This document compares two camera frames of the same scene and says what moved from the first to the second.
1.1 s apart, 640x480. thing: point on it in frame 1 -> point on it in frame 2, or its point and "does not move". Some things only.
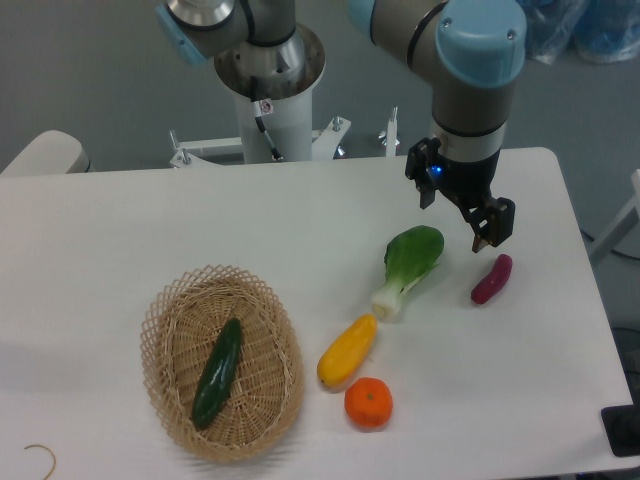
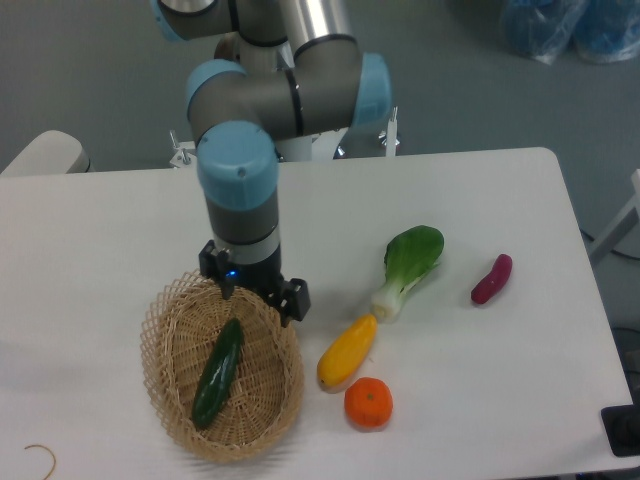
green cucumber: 218,374 does not move
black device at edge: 622,426 does not move
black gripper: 470,181 -> 291,298
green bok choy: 411,255 does not move
